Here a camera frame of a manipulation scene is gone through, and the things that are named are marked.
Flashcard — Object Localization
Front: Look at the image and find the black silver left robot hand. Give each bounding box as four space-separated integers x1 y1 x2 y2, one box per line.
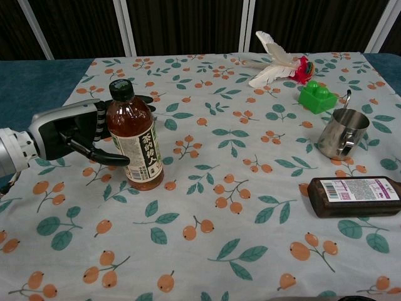
27 95 157 167

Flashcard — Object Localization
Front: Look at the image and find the brown tea bottle black cap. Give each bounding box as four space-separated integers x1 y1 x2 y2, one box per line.
105 79 165 191

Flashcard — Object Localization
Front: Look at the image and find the dark brown bottle white label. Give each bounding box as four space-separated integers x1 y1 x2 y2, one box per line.
306 176 401 219

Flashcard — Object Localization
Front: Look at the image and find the white floral tablecloth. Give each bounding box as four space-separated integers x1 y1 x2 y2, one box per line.
0 51 401 301

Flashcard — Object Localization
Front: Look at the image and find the white feather shuttlecock red base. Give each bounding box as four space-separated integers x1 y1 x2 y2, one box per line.
248 30 315 88

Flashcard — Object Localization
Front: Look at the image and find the green toy building block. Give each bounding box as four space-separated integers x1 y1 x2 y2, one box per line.
298 80 338 116

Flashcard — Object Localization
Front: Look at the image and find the stainless steel mug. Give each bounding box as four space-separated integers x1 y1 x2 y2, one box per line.
317 108 371 162

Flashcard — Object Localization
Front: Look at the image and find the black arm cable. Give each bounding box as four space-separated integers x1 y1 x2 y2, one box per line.
0 171 23 197

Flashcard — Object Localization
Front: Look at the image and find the white metal frame post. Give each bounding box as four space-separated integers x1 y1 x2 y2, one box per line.
17 0 55 60
363 0 401 55
112 0 137 58
236 0 255 53

